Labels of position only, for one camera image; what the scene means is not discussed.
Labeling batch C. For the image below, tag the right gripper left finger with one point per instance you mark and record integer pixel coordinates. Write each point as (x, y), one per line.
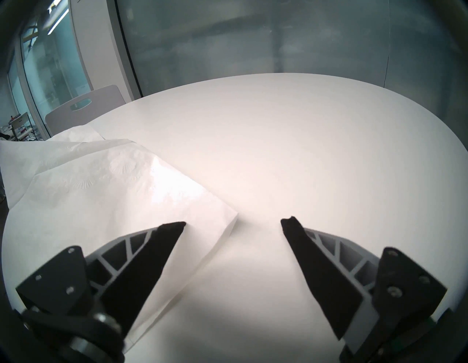
(135, 270)

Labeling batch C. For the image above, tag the white paper napkin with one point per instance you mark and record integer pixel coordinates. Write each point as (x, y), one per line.
(109, 190)

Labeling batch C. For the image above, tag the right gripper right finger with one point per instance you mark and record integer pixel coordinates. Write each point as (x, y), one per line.
(336, 278)

